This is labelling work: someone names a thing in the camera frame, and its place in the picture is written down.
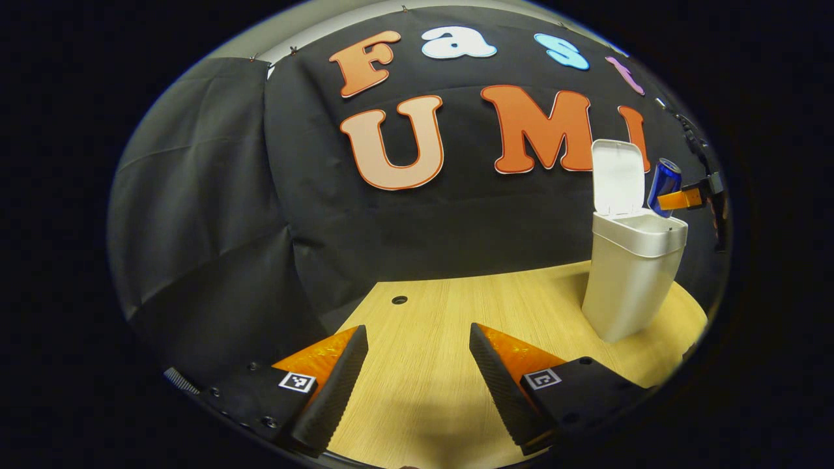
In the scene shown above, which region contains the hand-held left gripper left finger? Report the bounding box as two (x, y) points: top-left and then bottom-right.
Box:
(195, 324), (369, 457)

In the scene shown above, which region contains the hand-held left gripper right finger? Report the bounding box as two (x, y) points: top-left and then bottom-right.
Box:
(469, 322), (652, 457)

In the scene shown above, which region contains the blue pop can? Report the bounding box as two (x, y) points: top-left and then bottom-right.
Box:
(647, 158), (683, 218)

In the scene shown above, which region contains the white desktop garbage bin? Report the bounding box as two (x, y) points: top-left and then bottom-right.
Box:
(581, 139), (689, 344)

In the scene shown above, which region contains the wooden desktop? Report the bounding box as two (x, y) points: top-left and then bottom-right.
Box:
(323, 261), (709, 469)

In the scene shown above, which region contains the grey ribbed strip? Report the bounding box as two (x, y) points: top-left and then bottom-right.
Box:
(163, 367), (200, 395)

